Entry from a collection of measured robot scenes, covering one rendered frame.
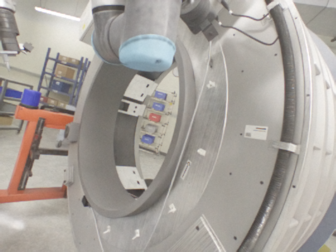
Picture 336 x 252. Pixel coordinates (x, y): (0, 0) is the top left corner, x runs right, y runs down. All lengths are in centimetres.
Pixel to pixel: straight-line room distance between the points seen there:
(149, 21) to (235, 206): 43
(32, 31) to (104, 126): 763
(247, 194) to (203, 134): 19
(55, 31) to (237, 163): 798
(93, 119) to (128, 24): 99
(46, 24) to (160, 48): 826
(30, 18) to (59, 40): 133
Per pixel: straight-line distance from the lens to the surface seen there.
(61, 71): 692
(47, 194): 217
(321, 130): 60
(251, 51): 58
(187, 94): 60
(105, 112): 131
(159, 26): 33
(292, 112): 47
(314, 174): 59
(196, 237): 59
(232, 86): 57
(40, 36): 854
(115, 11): 45
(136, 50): 32
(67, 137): 141
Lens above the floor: 122
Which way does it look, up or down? 2 degrees down
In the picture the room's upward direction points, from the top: 16 degrees clockwise
